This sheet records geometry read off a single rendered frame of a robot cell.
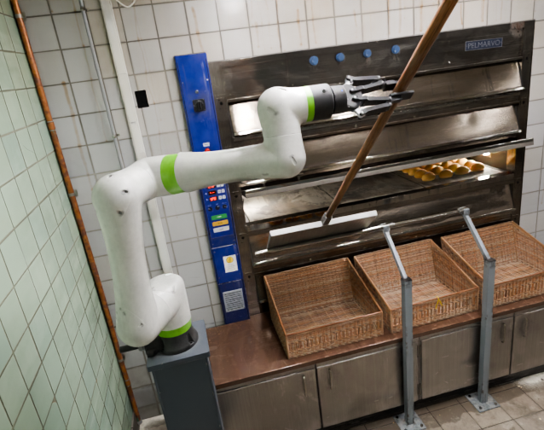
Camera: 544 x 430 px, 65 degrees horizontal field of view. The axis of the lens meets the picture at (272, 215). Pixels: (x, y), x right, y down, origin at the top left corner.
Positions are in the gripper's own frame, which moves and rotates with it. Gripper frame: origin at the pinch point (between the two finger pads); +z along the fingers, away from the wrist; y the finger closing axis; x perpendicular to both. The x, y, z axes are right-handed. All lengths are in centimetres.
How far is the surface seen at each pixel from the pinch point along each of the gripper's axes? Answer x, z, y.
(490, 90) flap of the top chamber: -103, 126, -63
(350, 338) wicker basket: -143, 9, 53
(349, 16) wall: -73, 40, -102
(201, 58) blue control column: -80, -42, -92
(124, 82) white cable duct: -86, -81, -88
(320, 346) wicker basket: -144, -8, 53
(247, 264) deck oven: -160, -34, -4
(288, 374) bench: -147, -28, 63
